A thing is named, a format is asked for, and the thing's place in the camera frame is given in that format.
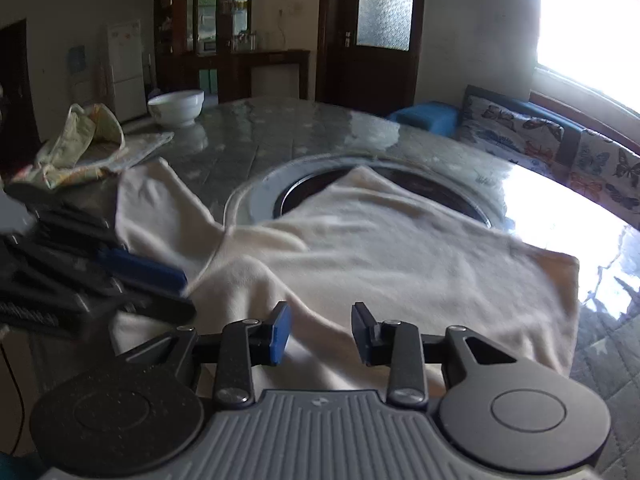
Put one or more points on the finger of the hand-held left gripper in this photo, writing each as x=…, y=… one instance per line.
x=150, y=307
x=145, y=269

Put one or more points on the blue plastic stool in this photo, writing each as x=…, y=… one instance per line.
x=425, y=116

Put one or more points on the quilted star print cover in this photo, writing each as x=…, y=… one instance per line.
x=607, y=385

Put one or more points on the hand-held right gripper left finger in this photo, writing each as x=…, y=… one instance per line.
x=279, y=336

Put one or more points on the butterfly print cushion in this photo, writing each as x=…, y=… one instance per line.
x=510, y=130
x=607, y=167

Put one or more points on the white refrigerator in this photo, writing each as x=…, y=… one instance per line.
x=126, y=70

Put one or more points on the dark wooden display cabinet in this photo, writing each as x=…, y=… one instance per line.
x=210, y=45

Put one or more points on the floral green cloth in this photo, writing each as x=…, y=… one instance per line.
x=75, y=145

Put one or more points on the wooden door with frosted glass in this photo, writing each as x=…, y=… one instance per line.
x=375, y=35

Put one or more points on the dark blue sofa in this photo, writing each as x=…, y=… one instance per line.
x=572, y=142

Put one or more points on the cream shirt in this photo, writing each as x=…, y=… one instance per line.
x=380, y=260

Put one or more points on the round metal table inset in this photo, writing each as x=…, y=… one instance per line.
x=248, y=195

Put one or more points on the white ceramic bowl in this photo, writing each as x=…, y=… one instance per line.
x=176, y=106

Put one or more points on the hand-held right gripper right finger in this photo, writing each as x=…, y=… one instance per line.
x=361, y=336

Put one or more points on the bright window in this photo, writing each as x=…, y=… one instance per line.
x=585, y=20

